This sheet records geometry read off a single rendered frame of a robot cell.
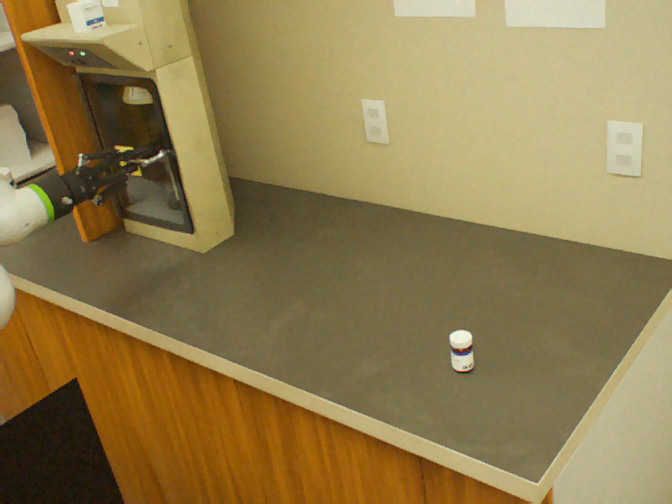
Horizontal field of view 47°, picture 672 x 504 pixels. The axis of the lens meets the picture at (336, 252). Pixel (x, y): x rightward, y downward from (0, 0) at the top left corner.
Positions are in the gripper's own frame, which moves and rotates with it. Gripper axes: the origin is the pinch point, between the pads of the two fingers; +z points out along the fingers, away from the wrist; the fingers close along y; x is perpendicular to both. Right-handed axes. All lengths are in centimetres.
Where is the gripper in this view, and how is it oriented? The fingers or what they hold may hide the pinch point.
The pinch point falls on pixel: (134, 159)
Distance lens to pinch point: 190.8
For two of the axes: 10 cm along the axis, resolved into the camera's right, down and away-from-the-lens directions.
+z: 6.1, -4.5, 6.5
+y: -1.5, -8.7, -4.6
